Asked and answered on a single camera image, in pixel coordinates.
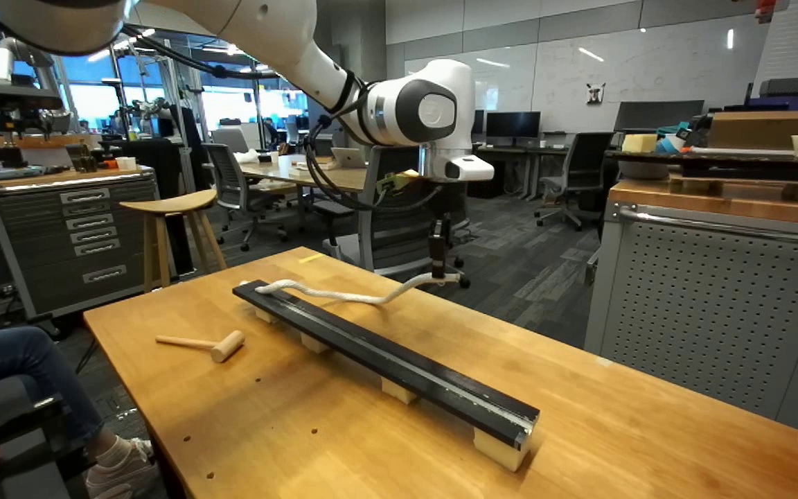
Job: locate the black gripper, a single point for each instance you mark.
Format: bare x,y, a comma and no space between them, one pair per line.
439,198

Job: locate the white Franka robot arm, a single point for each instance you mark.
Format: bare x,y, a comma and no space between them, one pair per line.
261,28

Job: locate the teal object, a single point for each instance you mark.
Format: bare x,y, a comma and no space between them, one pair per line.
674,140

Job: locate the grey mesh office chair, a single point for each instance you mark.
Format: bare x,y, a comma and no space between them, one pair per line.
395,232

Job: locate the black computer monitor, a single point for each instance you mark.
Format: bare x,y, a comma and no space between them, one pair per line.
478,122
514,122

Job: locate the pale wooden support block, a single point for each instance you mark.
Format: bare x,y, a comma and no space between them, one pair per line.
261,315
399,393
313,345
499,451

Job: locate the black office chair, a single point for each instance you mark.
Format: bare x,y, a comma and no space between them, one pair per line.
585,168

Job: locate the wooden office desk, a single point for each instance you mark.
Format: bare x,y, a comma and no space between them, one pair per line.
277,169

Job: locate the silver-armed office chair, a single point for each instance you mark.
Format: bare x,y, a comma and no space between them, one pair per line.
229,180

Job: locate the small wooden mallet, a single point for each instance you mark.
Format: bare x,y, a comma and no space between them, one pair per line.
225,348

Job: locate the grey monitor back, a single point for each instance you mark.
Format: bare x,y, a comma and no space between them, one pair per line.
658,114

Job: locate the wooden stool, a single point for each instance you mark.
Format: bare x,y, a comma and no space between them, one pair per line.
173,203

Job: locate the grey perforated wood-top cabinet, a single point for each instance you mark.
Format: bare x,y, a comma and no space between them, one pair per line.
712,307

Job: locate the white cup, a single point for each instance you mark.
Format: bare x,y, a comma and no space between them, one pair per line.
125,165

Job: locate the brown wooden box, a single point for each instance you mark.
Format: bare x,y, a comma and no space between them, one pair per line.
768,129

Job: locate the grey drawer cabinet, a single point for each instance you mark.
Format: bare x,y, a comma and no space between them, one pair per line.
76,239

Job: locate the dark grey box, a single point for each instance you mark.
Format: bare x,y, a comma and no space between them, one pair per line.
783,92

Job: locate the light sneaker shoe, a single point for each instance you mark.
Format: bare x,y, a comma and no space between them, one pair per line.
122,470

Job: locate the person's leg in jeans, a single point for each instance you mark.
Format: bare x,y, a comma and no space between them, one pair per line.
11,365

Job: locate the metal shelving rack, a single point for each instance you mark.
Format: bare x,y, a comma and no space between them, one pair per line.
11,100

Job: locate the grey seat cushion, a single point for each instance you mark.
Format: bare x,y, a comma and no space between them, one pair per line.
0,426

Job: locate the long black rail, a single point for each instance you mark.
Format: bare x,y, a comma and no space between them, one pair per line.
399,370

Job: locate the wall whiteboard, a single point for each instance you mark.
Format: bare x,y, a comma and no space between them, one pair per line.
554,74

